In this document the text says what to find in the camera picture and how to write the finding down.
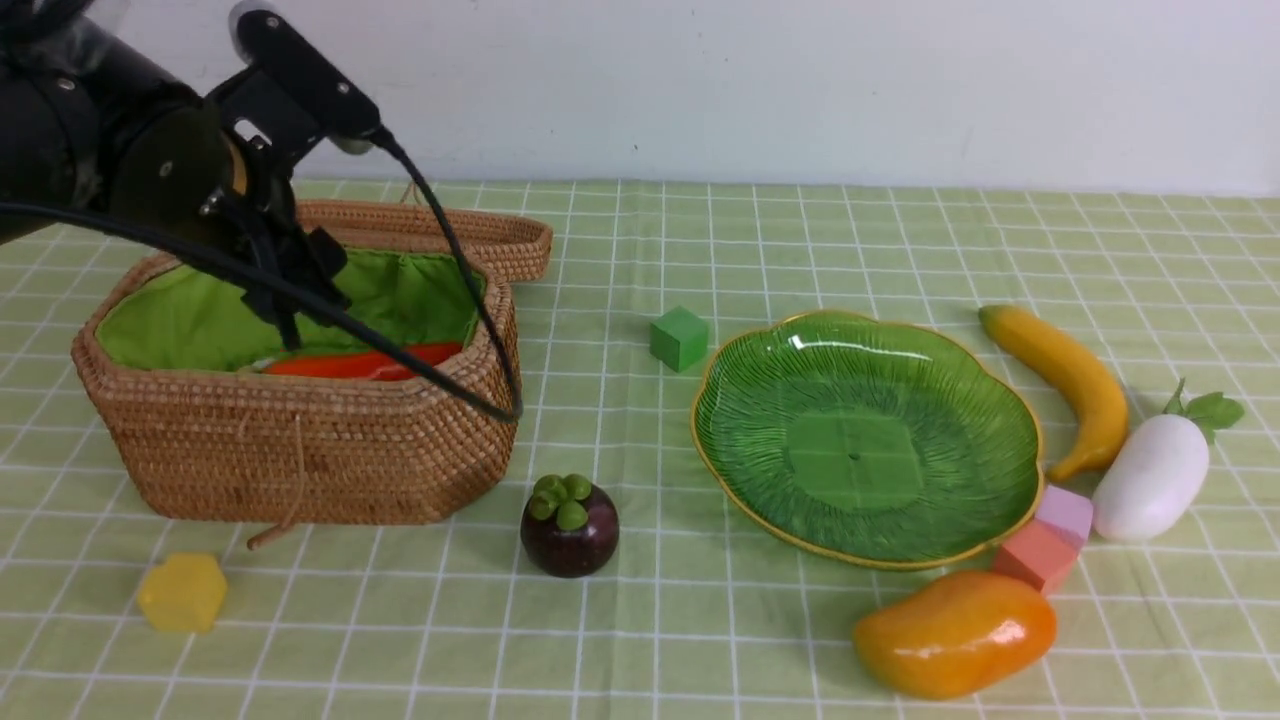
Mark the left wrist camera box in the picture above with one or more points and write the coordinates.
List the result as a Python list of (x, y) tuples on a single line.
[(289, 92)]

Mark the green foam cube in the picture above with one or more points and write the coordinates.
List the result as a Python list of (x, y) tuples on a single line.
[(679, 338)]

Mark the woven rattan basket green lining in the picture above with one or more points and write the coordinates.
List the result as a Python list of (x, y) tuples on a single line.
[(164, 362)]

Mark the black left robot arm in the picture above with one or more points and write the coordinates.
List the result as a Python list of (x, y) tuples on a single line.
[(97, 135)]

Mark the salmon red foam cube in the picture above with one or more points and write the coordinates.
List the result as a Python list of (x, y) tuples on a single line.
[(1037, 555)]

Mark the pink foam cube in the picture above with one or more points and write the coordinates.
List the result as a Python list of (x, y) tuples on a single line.
[(1069, 515)]

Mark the green checkered tablecloth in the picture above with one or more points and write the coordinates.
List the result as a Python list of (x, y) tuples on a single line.
[(699, 615)]

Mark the yellow foam block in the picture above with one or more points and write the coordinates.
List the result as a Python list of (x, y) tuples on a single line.
[(183, 594)]

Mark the orange yellow toy mango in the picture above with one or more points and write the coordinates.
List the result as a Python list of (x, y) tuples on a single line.
[(956, 636)]

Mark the green glass leaf plate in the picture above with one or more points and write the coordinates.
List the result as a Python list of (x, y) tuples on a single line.
[(885, 445)]

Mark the orange toy carrot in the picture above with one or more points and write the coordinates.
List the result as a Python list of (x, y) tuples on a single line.
[(359, 366)]

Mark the white toy radish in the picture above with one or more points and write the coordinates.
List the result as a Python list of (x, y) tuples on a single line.
[(1162, 467)]

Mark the yellow toy banana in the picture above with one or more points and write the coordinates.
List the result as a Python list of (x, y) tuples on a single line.
[(1091, 391)]

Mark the woven rattan basket lid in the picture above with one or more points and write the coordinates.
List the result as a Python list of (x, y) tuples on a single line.
[(508, 249)]

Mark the dark purple toy mangosteen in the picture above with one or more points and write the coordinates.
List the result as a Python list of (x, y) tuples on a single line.
[(570, 527)]

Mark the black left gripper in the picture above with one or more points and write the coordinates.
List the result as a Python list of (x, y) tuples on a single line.
[(174, 168)]

